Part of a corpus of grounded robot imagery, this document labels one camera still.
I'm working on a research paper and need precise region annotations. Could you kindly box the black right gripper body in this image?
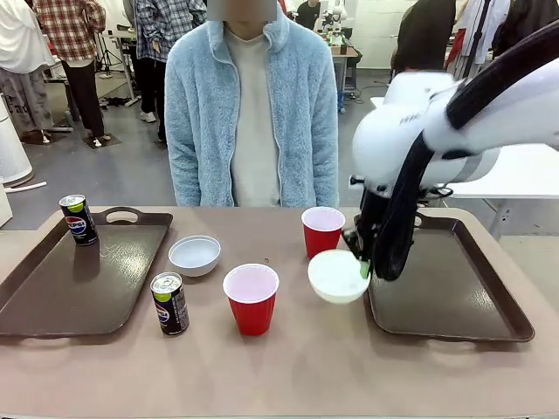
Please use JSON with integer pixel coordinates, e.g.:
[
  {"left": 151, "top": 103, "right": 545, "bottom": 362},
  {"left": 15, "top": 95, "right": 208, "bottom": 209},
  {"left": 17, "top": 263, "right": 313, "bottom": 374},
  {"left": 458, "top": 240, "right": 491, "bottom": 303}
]
[{"left": 342, "top": 188, "right": 392, "bottom": 263}]

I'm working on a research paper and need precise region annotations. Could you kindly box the white bowl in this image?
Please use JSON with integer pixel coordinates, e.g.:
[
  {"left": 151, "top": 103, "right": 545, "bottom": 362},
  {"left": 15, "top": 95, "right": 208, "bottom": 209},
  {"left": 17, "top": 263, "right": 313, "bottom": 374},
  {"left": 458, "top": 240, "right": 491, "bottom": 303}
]
[
  {"left": 307, "top": 250, "right": 372, "bottom": 306},
  {"left": 168, "top": 235, "right": 222, "bottom": 278}
]

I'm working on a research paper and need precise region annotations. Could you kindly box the red plastic cup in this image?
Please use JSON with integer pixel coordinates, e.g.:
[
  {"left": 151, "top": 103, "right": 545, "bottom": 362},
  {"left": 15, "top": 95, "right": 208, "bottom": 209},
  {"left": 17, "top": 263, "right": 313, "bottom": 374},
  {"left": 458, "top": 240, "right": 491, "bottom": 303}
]
[
  {"left": 300, "top": 206, "right": 346, "bottom": 259},
  {"left": 222, "top": 263, "right": 280, "bottom": 337}
]

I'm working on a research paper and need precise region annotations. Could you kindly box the brown plastic tray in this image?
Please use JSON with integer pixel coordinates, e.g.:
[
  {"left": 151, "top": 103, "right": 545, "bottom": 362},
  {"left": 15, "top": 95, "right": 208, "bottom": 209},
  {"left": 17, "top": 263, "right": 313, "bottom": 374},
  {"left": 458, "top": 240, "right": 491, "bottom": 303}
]
[
  {"left": 0, "top": 206, "right": 175, "bottom": 340},
  {"left": 365, "top": 207, "right": 535, "bottom": 345}
]

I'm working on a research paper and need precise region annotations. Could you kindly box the person in blue fleece jacket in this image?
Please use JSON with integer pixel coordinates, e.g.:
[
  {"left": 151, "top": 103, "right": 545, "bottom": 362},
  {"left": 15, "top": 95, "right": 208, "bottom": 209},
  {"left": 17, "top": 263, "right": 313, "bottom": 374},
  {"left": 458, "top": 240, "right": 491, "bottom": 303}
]
[{"left": 164, "top": 0, "right": 341, "bottom": 208}]

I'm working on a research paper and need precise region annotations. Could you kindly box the black Pepsi can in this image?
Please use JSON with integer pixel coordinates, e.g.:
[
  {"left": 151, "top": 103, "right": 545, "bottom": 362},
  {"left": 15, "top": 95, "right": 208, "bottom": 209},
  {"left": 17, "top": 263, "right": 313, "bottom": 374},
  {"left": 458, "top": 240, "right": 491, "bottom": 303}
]
[
  {"left": 150, "top": 271, "right": 190, "bottom": 337},
  {"left": 59, "top": 194, "right": 99, "bottom": 247}
]

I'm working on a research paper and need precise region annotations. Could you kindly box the person in black jacket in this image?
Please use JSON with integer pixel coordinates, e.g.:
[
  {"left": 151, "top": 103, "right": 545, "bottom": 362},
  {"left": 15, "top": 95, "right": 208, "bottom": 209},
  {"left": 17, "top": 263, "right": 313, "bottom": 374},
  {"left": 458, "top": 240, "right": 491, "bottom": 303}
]
[{"left": 391, "top": 0, "right": 465, "bottom": 84}]

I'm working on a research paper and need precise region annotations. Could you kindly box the person in blue plaid shirt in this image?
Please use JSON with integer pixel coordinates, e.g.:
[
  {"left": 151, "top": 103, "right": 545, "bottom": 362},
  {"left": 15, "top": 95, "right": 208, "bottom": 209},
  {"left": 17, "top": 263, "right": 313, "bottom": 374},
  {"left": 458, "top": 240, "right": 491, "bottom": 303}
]
[{"left": 133, "top": 0, "right": 209, "bottom": 143}]

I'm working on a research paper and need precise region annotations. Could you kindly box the person in red plaid shirt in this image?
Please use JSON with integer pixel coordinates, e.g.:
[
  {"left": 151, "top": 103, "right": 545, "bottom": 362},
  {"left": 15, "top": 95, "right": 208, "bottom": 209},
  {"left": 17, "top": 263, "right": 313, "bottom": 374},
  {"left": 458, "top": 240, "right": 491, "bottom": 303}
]
[{"left": 32, "top": 0, "right": 113, "bottom": 148}]

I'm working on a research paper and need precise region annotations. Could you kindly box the white cylindrical appliance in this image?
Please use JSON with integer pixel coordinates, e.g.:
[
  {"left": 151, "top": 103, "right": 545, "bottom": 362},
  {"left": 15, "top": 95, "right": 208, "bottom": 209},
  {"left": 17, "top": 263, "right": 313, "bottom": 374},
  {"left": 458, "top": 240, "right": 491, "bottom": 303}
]
[{"left": 0, "top": 93, "right": 35, "bottom": 189}]

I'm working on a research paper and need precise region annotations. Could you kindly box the person in white shirt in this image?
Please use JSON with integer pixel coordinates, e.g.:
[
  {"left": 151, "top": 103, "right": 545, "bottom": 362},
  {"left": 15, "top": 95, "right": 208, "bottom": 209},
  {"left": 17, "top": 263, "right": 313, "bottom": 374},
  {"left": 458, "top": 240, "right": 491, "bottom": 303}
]
[{"left": 0, "top": 0, "right": 56, "bottom": 143}]

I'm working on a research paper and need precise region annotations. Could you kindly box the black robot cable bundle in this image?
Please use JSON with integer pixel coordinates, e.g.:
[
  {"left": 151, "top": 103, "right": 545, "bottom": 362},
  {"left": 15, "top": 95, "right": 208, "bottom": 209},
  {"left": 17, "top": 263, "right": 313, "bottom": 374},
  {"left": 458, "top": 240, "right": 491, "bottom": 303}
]
[{"left": 373, "top": 19, "right": 559, "bottom": 281}]

